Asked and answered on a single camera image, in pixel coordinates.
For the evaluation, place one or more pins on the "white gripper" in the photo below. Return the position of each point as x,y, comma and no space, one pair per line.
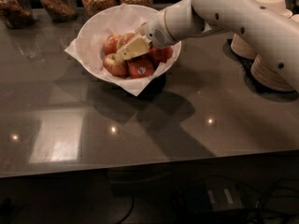
154,29

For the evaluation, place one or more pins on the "red-yellow apple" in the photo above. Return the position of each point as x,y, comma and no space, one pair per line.
124,39

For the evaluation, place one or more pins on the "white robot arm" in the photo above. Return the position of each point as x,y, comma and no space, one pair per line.
197,18

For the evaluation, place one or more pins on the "red apple right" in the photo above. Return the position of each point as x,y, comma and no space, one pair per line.
160,55

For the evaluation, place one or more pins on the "red apple with sticker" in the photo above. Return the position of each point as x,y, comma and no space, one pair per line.
140,68

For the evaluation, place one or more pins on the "white bowl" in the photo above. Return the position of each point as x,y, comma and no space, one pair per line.
93,31

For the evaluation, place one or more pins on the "red apple left back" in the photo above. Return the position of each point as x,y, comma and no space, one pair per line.
110,45

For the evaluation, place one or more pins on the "yellow-red apple front left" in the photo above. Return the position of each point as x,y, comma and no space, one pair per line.
116,66

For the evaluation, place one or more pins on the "white paper liner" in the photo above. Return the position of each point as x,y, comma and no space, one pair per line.
93,52

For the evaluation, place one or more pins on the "glass jar granola with label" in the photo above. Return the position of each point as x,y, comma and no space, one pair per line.
60,10

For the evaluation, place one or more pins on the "stack of paper bowls back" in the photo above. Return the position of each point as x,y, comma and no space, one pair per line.
240,47

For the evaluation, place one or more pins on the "black tray mat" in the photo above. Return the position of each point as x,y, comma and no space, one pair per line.
249,69

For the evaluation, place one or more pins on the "glass jar dark granola left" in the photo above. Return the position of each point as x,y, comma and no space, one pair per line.
16,14

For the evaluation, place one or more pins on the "black power box under table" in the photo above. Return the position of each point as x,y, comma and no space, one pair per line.
207,198

